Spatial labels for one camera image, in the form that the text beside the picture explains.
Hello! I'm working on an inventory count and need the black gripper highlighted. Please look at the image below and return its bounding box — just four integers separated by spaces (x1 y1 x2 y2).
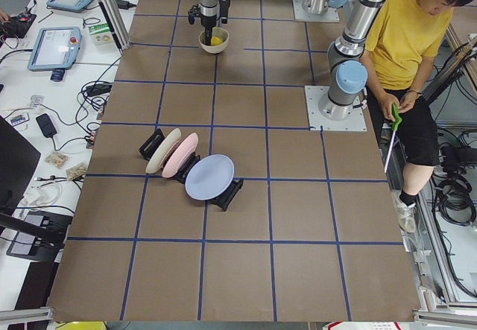
188 4 218 45

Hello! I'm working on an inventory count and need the yellow lemon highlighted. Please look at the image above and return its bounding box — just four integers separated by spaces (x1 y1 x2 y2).
210 36 224 46

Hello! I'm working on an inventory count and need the white bowl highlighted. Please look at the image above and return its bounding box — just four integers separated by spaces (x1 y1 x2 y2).
198 27 229 54

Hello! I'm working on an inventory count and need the green white box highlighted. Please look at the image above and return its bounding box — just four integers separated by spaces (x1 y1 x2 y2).
88 23 114 46

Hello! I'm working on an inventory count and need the pink plate in rack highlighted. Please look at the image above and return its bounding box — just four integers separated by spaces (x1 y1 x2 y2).
162 133 198 178

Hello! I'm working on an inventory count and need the cream plate in rack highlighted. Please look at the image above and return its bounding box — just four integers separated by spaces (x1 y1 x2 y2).
145 128 182 174

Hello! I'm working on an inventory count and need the light blue plate in rack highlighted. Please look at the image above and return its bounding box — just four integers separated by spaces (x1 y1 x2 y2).
185 154 235 200

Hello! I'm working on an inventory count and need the black dish rack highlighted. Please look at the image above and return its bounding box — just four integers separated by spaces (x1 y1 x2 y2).
139 128 244 211

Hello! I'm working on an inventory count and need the near teach pendant tablet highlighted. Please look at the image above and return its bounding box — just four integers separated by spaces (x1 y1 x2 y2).
28 26 82 72

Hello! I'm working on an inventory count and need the black power adapter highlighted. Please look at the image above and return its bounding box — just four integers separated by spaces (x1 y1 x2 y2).
36 113 57 138

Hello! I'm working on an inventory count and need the person in yellow shirt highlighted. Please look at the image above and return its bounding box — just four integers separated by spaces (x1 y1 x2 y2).
360 0 472 233

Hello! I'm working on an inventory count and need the black monitor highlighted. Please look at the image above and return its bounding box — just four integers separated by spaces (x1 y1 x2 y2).
0 115 74 264

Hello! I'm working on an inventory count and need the aluminium frame post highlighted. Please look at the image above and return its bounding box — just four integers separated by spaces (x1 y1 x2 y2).
97 0 131 51

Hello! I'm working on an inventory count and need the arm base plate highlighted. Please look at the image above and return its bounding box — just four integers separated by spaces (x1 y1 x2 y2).
304 86 367 133
292 0 340 23

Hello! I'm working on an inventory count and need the green handled stick tool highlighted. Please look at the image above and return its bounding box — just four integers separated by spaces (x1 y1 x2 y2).
384 104 402 172

